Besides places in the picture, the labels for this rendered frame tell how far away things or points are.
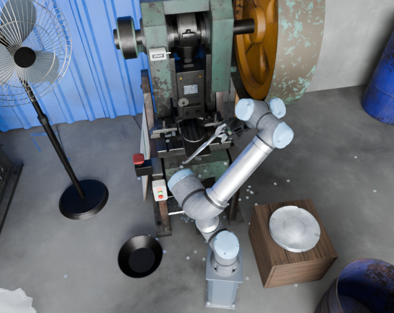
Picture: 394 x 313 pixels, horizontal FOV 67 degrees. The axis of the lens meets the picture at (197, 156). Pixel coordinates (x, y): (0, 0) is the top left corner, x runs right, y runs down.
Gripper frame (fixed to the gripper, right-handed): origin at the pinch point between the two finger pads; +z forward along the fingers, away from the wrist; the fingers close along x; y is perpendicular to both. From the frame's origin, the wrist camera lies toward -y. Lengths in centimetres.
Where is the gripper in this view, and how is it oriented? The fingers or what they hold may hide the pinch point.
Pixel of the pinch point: (219, 133)
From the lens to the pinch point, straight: 137.5
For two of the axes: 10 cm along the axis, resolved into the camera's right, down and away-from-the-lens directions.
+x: 6.4, 7.2, 2.8
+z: -6.1, 2.5, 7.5
